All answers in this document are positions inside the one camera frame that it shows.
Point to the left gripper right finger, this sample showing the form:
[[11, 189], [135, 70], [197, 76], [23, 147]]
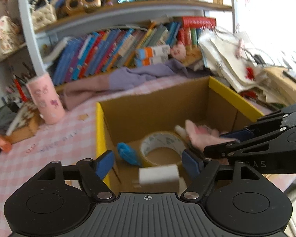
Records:
[[202, 174]]

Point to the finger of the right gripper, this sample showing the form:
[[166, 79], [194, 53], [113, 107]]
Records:
[[277, 144], [284, 118]]

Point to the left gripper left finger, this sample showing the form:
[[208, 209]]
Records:
[[92, 174]]

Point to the pink sock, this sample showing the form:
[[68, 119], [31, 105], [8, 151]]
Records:
[[201, 136]]

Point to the beige sponge block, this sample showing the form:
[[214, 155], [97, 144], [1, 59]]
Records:
[[161, 179]]

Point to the yellow tape roll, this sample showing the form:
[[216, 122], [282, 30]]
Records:
[[161, 148]]

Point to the blue spray cleaner bottle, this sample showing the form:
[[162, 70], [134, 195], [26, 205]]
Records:
[[181, 132]]

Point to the blue crumpled object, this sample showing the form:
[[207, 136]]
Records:
[[128, 154]]

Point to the pile of papers and bags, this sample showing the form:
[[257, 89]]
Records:
[[266, 78]]

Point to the pink checkered tablecloth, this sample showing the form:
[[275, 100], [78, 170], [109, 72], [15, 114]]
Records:
[[93, 126]]

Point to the yellow cardboard box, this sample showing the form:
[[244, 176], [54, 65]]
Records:
[[153, 125]]

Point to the wooden chessboard box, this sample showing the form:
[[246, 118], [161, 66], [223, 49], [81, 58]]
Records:
[[25, 125]]

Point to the pink purple cloth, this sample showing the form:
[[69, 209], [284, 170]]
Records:
[[79, 91]]

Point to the coral pink bottle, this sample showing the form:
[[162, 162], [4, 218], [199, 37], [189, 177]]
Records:
[[5, 146]]

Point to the pink cylindrical tube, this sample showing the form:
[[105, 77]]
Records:
[[45, 97]]

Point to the grey folded cloth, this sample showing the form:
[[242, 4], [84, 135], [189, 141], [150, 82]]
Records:
[[6, 117]]

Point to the row of colourful books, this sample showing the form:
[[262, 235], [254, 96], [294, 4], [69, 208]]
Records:
[[112, 48]]

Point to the pink pig figurine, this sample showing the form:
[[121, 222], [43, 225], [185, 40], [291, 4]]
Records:
[[178, 51]]

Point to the orange white boxes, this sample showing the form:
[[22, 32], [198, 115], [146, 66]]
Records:
[[151, 55]]

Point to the white shelf unit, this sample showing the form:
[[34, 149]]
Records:
[[104, 17]]

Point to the floral plush doll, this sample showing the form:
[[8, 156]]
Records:
[[9, 36]]

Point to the white quilted handbag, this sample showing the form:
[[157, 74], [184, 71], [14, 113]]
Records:
[[42, 14]]

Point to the brown toy camera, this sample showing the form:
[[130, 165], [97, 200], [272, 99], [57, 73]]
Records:
[[79, 6]]

